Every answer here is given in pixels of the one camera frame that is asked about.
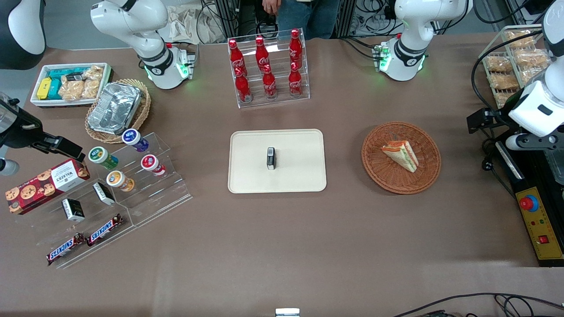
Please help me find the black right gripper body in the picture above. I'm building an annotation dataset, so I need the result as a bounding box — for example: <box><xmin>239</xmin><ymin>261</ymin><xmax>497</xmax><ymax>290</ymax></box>
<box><xmin>0</xmin><ymin>92</ymin><xmax>45</xmax><ymax>149</ymax></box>

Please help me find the triangular sandwich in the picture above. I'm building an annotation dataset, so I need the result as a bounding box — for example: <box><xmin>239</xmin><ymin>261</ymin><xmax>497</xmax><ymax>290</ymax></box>
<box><xmin>381</xmin><ymin>140</ymin><xmax>419</xmax><ymax>173</ymax></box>

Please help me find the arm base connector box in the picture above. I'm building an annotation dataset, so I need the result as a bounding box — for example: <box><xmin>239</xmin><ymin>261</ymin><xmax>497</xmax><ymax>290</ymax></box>
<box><xmin>372</xmin><ymin>43</ymin><xmax>392</xmax><ymax>72</ymax></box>
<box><xmin>175</xmin><ymin>43</ymin><xmax>200</xmax><ymax>81</ymax></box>

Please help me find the aluminium foil tray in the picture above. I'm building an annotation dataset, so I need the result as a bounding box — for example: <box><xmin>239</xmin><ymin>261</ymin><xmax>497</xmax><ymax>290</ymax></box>
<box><xmin>87</xmin><ymin>82</ymin><xmax>142</xmax><ymax>135</ymax></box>

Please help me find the oval tan wicker basket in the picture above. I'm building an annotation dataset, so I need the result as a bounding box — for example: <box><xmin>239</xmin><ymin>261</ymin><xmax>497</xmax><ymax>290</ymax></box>
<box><xmin>85</xmin><ymin>79</ymin><xmax>152</xmax><ymax>144</ymax></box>

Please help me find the round brown wicker basket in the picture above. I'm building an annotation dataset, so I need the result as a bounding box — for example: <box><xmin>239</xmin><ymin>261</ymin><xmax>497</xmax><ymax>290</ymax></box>
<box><xmin>361</xmin><ymin>122</ymin><xmax>442</xmax><ymax>195</ymax></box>

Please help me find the beige plastic tray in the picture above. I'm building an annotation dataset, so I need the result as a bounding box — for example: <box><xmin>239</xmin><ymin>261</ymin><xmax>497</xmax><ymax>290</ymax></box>
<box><xmin>228</xmin><ymin>129</ymin><xmax>327</xmax><ymax>194</ymax></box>

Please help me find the white plastic bin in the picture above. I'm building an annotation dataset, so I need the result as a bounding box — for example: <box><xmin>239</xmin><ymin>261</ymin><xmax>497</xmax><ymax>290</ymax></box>
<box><xmin>30</xmin><ymin>63</ymin><xmax>114</xmax><ymax>108</ymax></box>

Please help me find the red walkers cookie box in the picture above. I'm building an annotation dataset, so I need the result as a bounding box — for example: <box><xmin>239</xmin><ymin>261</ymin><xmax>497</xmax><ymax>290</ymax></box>
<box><xmin>5</xmin><ymin>158</ymin><xmax>91</xmax><ymax>215</ymax></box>

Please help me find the green lid yogurt cup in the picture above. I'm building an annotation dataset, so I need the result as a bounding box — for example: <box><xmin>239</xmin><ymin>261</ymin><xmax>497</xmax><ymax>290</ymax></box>
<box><xmin>88</xmin><ymin>146</ymin><xmax>119</xmax><ymax>170</ymax></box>

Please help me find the teal small box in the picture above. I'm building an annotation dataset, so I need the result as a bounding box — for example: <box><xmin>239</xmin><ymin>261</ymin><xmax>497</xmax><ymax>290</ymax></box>
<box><xmin>46</xmin><ymin>78</ymin><xmax>63</xmax><ymax>100</ymax></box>

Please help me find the small black white carton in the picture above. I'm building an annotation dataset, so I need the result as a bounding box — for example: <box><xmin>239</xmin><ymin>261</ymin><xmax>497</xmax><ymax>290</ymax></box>
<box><xmin>62</xmin><ymin>199</ymin><xmax>85</xmax><ymax>222</ymax></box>
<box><xmin>93</xmin><ymin>182</ymin><xmax>116</xmax><ymax>206</ymax></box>

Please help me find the orange lid yogurt cup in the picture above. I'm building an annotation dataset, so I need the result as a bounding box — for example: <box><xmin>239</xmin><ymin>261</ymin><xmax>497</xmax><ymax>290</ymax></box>
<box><xmin>106</xmin><ymin>170</ymin><xmax>135</xmax><ymax>192</ymax></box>

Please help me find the black machine housing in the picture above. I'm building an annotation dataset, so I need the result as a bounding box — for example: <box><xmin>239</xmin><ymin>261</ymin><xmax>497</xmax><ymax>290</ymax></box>
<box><xmin>495</xmin><ymin>128</ymin><xmax>564</xmax><ymax>268</ymax></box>

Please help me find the teal long box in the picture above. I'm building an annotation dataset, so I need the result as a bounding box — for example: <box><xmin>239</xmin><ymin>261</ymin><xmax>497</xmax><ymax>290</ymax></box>
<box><xmin>48</xmin><ymin>67</ymin><xmax>87</xmax><ymax>80</ymax></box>

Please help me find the purple lid yogurt cup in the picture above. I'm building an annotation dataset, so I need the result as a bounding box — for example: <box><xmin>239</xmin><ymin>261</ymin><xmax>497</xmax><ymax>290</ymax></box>
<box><xmin>122</xmin><ymin>129</ymin><xmax>149</xmax><ymax>153</ymax></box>

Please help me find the snickers chocolate bar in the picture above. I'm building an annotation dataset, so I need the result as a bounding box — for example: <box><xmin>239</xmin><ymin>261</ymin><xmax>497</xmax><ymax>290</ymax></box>
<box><xmin>86</xmin><ymin>214</ymin><xmax>124</xmax><ymax>247</ymax></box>
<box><xmin>46</xmin><ymin>232</ymin><xmax>85</xmax><ymax>266</ymax></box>

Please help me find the red lid yogurt cup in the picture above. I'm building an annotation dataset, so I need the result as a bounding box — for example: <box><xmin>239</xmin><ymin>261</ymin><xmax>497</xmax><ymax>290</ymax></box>
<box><xmin>141</xmin><ymin>155</ymin><xmax>167</xmax><ymax>177</ymax></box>

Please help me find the clear acrylic step display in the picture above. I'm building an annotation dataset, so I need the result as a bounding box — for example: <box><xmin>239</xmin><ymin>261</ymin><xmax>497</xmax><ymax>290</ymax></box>
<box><xmin>35</xmin><ymin>132</ymin><xmax>193</xmax><ymax>269</ymax></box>

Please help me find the yellow control panel red button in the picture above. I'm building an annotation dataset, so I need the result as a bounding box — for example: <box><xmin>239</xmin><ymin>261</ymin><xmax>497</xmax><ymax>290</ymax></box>
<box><xmin>515</xmin><ymin>187</ymin><xmax>564</xmax><ymax>261</ymax></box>

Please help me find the white crumpled cloth bag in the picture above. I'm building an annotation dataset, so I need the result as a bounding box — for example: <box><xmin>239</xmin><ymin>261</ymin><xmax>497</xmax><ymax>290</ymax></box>
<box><xmin>167</xmin><ymin>5</ymin><xmax>226</xmax><ymax>44</ymax></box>

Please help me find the red cola bottle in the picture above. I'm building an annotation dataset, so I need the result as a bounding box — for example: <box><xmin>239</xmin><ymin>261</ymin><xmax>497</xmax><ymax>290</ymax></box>
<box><xmin>234</xmin><ymin>68</ymin><xmax>252</xmax><ymax>103</ymax></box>
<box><xmin>228</xmin><ymin>39</ymin><xmax>246</xmax><ymax>75</ymax></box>
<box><xmin>289</xmin><ymin>63</ymin><xmax>302</xmax><ymax>97</ymax></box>
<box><xmin>255</xmin><ymin>37</ymin><xmax>270</xmax><ymax>71</ymax></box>
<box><xmin>289</xmin><ymin>29</ymin><xmax>303</xmax><ymax>69</ymax></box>
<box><xmin>262</xmin><ymin>65</ymin><xmax>277</xmax><ymax>100</ymax></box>

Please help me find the clear acrylic bottle rack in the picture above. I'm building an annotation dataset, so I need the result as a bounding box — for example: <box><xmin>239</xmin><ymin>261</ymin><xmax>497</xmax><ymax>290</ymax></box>
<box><xmin>227</xmin><ymin>28</ymin><xmax>311</xmax><ymax>109</ymax></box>

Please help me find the person in blue jeans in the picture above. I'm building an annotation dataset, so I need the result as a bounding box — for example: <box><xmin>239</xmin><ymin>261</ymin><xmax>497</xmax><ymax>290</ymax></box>
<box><xmin>262</xmin><ymin>0</ymin><xmax>341</xmax><ymax>41</ymax></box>

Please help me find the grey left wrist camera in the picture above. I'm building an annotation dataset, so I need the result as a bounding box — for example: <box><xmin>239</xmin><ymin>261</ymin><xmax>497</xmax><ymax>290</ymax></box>
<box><xmin>505</xmin><ymin>133</ymin><xmax>561</xmax><ymax>151</ymax></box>

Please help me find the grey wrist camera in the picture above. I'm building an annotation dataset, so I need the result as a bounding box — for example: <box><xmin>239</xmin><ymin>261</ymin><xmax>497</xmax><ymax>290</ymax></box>
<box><xmin>505</xmin><ymin>133</ymin><xmax>561</xmax><ymax>151</ymax></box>
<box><xmin>0</xmin><ymin>158</ymin><xmax>20</xmax><ymax>177</ymax></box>

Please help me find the black cable with plug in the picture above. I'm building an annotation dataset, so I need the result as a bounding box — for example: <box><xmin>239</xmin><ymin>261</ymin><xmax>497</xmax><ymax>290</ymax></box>
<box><xmin>481</xmin><ymin>130</ymin><xmax>499</xmax><ymax>172</ymax></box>

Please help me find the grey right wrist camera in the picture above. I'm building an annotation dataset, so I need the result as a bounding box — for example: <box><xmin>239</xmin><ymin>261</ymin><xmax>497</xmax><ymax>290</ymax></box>
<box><xmin>0</xmin><ymin>158</ymin><xmax>20</xmax><ymax>177</ymax></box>

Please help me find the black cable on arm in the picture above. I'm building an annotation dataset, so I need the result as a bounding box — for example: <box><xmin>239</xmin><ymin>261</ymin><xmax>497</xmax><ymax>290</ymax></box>
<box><xmin>471</xmin><ymin>29</ymin><xmax>545</xmax><ymax>116</ymax></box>

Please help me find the metal wire snack rack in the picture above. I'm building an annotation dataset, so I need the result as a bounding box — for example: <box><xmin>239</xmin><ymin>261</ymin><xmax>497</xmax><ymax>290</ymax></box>
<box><xmin>482</xmin><ymin>24</ymin><xmax>552</xmax><ymax>109</ymax></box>

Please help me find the bundle of background cables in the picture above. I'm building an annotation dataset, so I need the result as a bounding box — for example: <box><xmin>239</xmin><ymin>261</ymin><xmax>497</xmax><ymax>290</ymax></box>
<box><xmin>348</xmin><ymin>0</ymin><xmax>402</xmax><ymax>37</ymax></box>

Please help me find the black cable at table edge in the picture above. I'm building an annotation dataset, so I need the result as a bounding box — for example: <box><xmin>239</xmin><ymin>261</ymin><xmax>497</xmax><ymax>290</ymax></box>
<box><xmin>391</xmin><ymin>292</ymin><xmax>564</xmax><ymax>317</ymax></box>

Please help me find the black aluminium frame post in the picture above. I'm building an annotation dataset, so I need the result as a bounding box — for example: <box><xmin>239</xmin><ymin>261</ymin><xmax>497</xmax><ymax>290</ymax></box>
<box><xmin>215</xmin><ymin>0</ymin><xmax>241</xmax><ymax>38</ymax></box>

